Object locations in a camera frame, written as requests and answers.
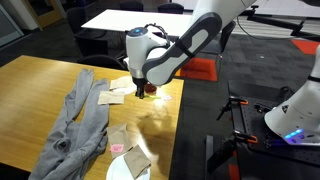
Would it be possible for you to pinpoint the black stand pole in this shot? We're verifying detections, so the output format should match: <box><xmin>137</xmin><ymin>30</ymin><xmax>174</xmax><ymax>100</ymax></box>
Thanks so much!
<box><xmin>239</xmin><ymin>4</ymin><xmax>320</xmax><ymax>38</ymax></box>

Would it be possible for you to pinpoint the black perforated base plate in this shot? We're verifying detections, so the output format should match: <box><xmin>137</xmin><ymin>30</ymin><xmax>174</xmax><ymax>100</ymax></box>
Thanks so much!
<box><xmin>229</xmin><ymin>96</ymin><xmax>320</xmax><ymax>168</ymax></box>

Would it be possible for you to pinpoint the grey hoodie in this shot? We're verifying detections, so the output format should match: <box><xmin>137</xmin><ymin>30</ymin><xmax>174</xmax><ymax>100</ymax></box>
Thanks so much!
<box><xmin>27</xmin><ymin>67</ymin><xmax>111</xmax><ymax>180</ymax></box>

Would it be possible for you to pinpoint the red mug white inside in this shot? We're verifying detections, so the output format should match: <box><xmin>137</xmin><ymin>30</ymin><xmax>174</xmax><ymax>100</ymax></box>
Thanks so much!
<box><xmin>143</xmin><ymin>82</ymin><xmax>158</xmax><ymax>95</ymax></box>

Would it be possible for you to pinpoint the white rectangular table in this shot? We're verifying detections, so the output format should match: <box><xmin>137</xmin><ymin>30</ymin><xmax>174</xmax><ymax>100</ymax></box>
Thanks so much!
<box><xmin>81</xmin><ymin>8</ymin><xmax>196</xmax><ymax>38</ymax></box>

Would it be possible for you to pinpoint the wooden door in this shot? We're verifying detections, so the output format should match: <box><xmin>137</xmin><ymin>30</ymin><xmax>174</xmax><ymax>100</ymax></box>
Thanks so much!
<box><xmin>22</xmin><ymin>0</ymin><xmax>66</xmax><ymax>30</ymax></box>

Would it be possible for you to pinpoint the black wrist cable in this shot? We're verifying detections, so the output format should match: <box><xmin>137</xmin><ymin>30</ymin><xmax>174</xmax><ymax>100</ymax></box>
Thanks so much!
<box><xmin>143</xmin><ymin>22</ymin><xmax>172</xmax><ymax>48</ymax></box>

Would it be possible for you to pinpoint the white paper plate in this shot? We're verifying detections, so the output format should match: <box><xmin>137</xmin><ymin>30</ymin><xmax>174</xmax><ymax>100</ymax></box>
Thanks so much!
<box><xmin>105</xmin><ymin>153</ymin><xmax>152</xmax><ymax>180</ymax></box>
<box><xmin>113</xmin><ymin>81</ymin><xmax>138</xmax><ymax>96</ymax></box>

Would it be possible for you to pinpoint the black office chair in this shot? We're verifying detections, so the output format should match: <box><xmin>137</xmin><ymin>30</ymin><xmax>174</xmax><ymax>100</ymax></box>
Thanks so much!
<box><xmin>76</xmin><ymin>54</ymin><xmax>129</xmax><ymax>72</ymax></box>
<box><xmin>65</xmin><ymin>6</ymin><xmax>109</xmax><ymax>40</ymax></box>
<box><xmin>118</xmin><ymin>0</ymin><xmax>145</xmax><ymax>13</ymax></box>
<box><xmin>157</xmin><ymin>2</ymin><xmax>185</xmax><ymax>15</ymax></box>
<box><xmin>73</xmin><ymin>33</ymin><xmax>110</xmax><ymax>58</ymax></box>

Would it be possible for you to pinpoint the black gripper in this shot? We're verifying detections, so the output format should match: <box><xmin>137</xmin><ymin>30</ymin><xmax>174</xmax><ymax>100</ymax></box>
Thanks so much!
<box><xmin>131</xmin><ymin>75</ymin><xmax>148</xmax><ymax>100</ymax></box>

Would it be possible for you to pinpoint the black robot cart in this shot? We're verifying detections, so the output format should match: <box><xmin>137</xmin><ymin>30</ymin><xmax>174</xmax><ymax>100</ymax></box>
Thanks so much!
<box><xmin>204</xmin><ymin>79</ymin><xmax>320</xmax><ymax>180</ymax></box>

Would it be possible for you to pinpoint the orange black bar clamp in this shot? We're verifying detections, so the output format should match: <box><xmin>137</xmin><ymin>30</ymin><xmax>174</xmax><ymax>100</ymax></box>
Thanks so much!
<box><xmin>206</xmin><ymin>130</ymin><xmax>260</xmax><ymax>174</ymax></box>
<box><xmin>215</xmin><ymin>95</ymin><xmax>250</xmax><ymax>122</ymax></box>

